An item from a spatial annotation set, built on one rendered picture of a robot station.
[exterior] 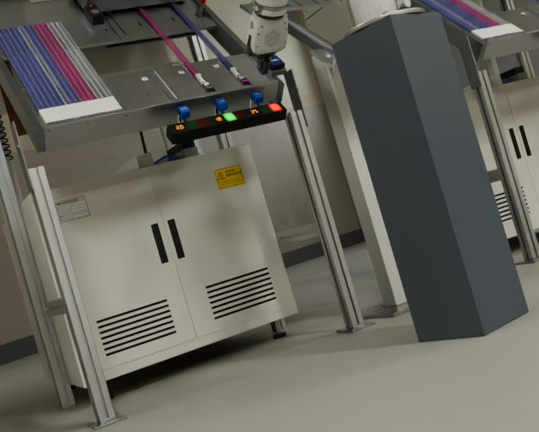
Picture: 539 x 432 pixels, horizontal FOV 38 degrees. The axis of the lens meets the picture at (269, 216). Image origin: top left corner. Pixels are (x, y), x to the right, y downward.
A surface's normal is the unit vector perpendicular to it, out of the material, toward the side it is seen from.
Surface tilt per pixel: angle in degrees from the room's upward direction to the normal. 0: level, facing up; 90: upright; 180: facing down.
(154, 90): 48
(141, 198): 90
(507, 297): 90
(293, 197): 90
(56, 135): 138
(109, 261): 90
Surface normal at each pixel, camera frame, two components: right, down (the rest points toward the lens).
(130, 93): 0.12, -0.75
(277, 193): 0.62, -0.19
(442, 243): -0.73, 0.20
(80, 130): 0.49, 0.62
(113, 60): 0.42, -0.14
